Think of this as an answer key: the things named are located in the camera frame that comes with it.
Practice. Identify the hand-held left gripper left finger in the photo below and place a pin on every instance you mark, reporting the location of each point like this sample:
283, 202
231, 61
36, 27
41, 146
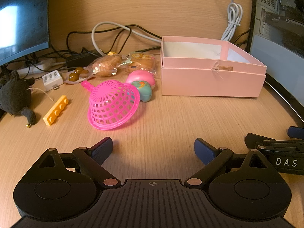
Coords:
102, 147

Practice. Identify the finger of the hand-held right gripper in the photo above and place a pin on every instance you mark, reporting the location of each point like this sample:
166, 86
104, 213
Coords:
295, 132
256, 139

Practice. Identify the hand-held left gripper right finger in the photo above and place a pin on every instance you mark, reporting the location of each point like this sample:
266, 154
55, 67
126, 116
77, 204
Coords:
204, 149

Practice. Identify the pink plastic mesh basket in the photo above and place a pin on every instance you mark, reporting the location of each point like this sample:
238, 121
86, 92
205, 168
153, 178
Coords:
111, 104

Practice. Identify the orange building brick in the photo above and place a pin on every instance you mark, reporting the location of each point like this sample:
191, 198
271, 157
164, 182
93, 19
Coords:
55, 111

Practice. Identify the pink cardboard box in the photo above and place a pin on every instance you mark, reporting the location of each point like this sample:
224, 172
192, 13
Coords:
209, 83

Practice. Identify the teal heart-shaped toy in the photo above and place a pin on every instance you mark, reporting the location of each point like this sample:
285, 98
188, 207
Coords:
146, 92

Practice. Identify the packet of brown balls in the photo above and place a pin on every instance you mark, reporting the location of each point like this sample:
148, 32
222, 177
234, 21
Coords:
73, 76

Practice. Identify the pink and white ball toy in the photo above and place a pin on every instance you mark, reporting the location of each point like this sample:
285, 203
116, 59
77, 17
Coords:
140, 77

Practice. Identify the plain clear bread packet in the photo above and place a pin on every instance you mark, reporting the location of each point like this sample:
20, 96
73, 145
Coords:
104, 65

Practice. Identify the white three-hole adapter block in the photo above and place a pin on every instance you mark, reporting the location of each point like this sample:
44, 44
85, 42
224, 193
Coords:
52, 80

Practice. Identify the labelled clear bread packet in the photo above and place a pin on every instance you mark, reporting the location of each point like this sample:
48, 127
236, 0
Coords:
142, 63

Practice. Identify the dark grey plush mouse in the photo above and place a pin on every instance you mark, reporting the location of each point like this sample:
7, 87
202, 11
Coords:
14, 95

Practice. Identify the black power adapter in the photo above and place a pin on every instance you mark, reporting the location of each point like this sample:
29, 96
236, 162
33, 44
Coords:
78, 59

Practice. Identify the glass-sided computer case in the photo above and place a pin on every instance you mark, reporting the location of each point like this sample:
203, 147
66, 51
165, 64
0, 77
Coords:
273, 40

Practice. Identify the white power strip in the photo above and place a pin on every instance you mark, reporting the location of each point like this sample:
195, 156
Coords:
40, 65

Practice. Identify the computer monitor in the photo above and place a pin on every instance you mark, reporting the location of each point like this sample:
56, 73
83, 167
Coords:
23, 16

